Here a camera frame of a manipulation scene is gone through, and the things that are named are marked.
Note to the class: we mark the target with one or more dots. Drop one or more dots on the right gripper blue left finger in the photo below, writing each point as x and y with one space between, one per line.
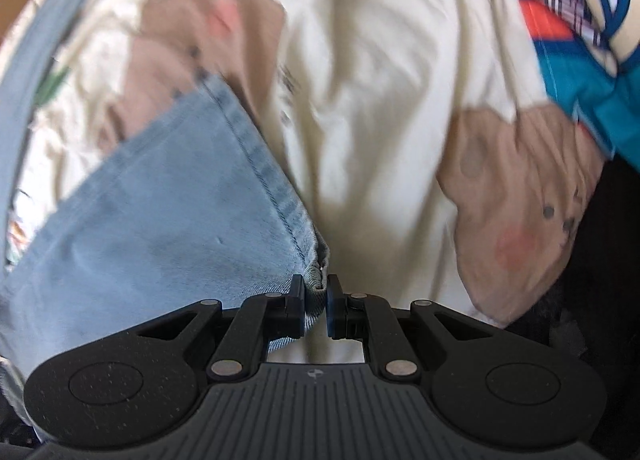
295 308

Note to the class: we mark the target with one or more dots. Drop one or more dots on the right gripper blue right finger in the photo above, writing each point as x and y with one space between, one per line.
336 309

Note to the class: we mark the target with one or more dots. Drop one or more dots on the light blue denim jeans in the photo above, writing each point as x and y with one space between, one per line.
147 231

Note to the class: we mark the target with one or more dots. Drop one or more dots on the cream bear print bedsheet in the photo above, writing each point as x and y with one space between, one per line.
422 142

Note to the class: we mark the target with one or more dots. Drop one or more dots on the colourful patterned teal garment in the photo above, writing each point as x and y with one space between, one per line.
588 51

